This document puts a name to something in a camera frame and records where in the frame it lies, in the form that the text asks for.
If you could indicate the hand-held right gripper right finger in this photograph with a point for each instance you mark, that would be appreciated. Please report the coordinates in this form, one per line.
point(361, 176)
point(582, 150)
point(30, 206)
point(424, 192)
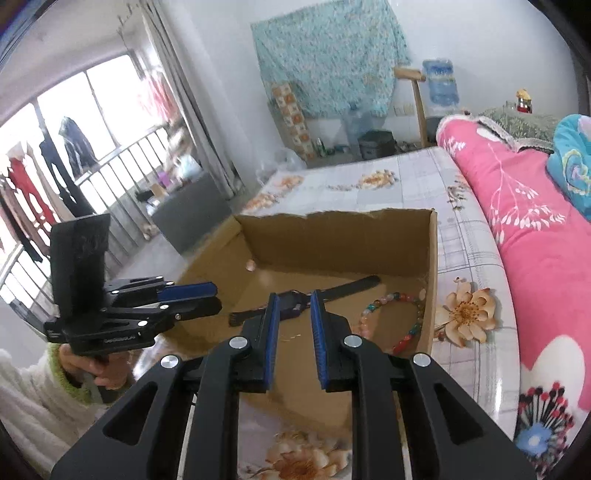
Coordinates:
point(318, 341)

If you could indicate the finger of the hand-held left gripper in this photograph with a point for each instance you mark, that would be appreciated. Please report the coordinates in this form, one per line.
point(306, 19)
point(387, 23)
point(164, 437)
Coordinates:
point(194, 308)
point(189, 290)

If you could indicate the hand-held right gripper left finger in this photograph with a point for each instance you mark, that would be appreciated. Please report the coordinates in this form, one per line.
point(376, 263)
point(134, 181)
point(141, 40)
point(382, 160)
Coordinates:
point(271, 341)

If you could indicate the brown cardboard box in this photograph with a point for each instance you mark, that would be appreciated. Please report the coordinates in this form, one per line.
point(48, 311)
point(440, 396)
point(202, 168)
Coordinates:
point(300, 244)

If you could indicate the person's left forearm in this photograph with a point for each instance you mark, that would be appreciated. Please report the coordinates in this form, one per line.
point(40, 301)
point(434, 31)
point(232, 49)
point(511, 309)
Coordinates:
point(32, 406)

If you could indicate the person's left hand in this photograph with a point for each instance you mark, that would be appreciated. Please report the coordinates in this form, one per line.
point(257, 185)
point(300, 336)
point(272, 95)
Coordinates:
point(97, 371)

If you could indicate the grey cabinet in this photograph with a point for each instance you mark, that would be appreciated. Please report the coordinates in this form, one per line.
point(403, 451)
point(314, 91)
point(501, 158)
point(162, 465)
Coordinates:
point(189, 217)

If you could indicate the black hanging pants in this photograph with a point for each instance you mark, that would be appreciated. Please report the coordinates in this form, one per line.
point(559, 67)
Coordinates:
point(55, 170)

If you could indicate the red hanging garment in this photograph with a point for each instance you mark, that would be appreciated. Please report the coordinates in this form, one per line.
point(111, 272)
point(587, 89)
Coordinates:
point(25, 184)

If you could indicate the metal balcony railing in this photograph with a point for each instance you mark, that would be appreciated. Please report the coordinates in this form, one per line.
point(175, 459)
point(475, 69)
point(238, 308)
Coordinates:
point(121, 152)

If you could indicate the dark hanging jacket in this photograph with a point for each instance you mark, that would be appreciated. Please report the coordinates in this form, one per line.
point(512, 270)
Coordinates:
point(76, 138)

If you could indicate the white plastic bag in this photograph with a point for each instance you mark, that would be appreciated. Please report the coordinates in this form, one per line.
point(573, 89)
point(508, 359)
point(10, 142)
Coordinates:
point(187, 165)

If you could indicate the grey curtain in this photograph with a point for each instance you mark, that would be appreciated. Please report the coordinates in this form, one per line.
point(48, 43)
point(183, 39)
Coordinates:
point(203, 138)

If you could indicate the pink hanging clothes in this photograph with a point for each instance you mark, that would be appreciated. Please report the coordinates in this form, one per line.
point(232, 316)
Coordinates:
point(161, 97)

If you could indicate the checkered patterned cloth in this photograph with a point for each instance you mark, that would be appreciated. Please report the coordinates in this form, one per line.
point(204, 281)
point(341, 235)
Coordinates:
point(288, 120)

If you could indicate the dark storage box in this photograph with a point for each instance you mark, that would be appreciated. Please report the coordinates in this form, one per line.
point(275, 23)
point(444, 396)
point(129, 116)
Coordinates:
point(376, 145)

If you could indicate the pink floral bedsheet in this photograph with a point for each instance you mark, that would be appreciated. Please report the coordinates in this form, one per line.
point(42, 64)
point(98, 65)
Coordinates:
point(531, 258)

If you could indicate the teal floral hanging cloth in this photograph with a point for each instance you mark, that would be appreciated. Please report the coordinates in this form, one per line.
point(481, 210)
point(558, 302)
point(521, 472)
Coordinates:
point(323, 55)

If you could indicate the wooden chair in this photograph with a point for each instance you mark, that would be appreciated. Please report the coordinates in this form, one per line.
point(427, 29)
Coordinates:
point(408, 74)

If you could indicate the blue water jug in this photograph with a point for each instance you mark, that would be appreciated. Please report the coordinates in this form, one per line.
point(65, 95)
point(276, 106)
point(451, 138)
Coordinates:
point(438, 83)

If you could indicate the green lace cloth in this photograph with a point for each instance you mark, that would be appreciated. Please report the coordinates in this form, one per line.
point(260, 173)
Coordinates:
point(521, 124)

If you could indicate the blue patterned blanket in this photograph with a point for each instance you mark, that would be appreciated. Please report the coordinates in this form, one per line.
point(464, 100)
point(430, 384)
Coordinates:
point(572, 161)

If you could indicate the small gold-lidded jar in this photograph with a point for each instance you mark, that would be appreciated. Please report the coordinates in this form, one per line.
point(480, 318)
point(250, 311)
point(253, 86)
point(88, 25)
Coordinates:
point(524, 102)

